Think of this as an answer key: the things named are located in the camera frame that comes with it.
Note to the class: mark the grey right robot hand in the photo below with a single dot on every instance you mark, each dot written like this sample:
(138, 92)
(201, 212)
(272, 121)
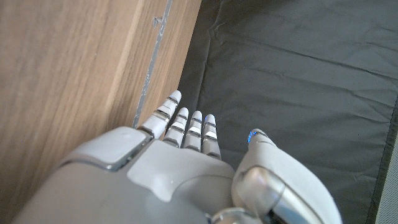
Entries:
(174, 186)

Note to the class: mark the wooden panel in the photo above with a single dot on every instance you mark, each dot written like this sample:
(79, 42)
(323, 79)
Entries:
(152, 62)

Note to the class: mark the black backdrop curtain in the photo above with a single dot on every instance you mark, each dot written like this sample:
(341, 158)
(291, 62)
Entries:
(295, 77)

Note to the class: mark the grey perforated panel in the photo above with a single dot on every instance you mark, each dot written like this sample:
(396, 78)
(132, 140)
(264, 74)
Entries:
(390, 193)

